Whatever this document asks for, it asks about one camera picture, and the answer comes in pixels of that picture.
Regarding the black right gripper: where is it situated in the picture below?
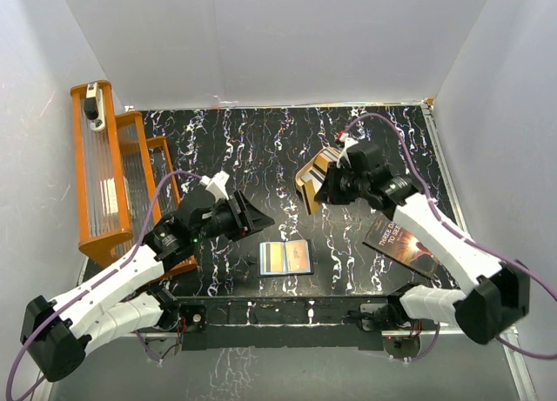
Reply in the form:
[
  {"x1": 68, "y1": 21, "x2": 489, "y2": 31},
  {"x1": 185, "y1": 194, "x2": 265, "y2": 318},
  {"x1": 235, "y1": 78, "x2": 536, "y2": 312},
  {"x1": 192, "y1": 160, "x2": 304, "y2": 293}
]
[{"x1": 315, "y1": 161, "x2": 369, "y2": 205}]

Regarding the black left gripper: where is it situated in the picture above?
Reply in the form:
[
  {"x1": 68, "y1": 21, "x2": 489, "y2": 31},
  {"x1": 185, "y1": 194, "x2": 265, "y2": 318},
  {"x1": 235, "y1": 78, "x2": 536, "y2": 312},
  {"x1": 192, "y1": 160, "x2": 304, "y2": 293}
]
[{"x1": 192, "y1": 190, "x2": 274, "y2": 244}]

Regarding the blue credit card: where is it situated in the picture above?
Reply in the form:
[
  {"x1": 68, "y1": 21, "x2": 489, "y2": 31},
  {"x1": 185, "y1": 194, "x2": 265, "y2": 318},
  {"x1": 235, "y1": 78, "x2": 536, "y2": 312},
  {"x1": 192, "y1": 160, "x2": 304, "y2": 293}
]
[{"x1": 257, "y1": 240, "x2": 314, "y2": 277}]

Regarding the gold VIP card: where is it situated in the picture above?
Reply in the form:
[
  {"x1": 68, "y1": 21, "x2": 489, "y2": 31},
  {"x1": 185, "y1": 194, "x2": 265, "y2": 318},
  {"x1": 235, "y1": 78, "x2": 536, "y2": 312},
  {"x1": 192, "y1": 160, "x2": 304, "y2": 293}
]
[{"x1": 285, "y1": 240, "x2": 311, "y2": 274}]

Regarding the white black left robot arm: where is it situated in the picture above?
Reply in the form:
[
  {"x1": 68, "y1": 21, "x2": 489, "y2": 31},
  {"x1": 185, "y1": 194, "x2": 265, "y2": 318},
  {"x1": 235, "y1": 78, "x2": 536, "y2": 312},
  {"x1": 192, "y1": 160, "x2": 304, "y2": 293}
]
[{"x1": 20, "y1": 190, "x2": 274, "y2": 382}]

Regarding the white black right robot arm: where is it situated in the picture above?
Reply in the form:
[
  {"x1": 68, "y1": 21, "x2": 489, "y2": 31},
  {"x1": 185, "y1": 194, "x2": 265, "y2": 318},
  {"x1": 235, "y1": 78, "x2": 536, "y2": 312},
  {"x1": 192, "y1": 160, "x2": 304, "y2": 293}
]
[{"x1": 315, "y1": 138, "x2": 530, "y2": 344}]

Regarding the white stack of cards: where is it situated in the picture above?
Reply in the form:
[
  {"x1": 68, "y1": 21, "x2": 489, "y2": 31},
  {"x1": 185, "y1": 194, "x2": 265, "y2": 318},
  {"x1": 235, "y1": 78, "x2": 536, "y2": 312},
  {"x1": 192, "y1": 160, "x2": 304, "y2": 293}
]
[{"x1": 310, "y1": 147, "x2": 340, "y2": 179}]

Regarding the orange tiered acrylic rack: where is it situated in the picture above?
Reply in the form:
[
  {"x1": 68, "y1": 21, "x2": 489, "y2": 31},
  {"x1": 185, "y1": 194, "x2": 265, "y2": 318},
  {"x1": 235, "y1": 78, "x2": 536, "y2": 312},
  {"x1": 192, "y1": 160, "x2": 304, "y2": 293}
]
[{"x1": 70, "y1": 80, "x2": 180, "y2": 268}]

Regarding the white device on rack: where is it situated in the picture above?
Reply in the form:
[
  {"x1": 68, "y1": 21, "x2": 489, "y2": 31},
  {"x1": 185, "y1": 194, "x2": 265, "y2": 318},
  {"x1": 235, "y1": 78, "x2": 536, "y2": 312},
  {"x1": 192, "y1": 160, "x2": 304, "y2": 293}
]
[{"x1": 84, "y1": 82, "x2": 106, "y2": 132}]

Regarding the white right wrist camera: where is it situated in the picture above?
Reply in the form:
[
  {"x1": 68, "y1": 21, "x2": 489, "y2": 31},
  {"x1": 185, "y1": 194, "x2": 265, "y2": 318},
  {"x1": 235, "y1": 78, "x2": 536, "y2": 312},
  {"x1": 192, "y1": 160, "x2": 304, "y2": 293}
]
[{"x1": 336, "y1": 130, "x2": 359, "y2": 155}]

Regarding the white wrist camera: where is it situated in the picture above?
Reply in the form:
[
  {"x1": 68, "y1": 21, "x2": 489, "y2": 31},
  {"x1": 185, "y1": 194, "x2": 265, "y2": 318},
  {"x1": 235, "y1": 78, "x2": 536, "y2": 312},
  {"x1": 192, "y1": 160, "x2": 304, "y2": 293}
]
[
  {"x1": 336, "y1": 130, "x2": 359, "y2": 155},
  {"x1": 200, "y1": 170, "x2": 230, "y2": 202}
]

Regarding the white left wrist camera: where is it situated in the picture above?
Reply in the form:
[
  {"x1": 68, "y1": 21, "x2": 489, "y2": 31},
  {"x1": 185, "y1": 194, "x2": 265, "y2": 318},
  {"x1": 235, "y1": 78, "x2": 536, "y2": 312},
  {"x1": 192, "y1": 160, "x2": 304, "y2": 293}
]
[{"x1": 200, "y1": 170, "x2": 230, "y2": 202}]

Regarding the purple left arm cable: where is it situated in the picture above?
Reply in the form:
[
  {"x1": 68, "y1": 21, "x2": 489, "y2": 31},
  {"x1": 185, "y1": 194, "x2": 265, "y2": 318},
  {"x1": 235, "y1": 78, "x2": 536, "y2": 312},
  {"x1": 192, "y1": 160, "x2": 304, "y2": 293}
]
[{"x1": 6, "y1": 170, "x2": 210, "y2": 401}]

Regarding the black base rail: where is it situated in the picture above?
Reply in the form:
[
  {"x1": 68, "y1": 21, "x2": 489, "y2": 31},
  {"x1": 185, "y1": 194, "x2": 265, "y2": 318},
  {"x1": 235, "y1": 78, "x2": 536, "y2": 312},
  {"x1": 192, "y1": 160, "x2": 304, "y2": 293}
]
[{"x1": 130, "y1": 295, "x2": 440, "y2": 352}]

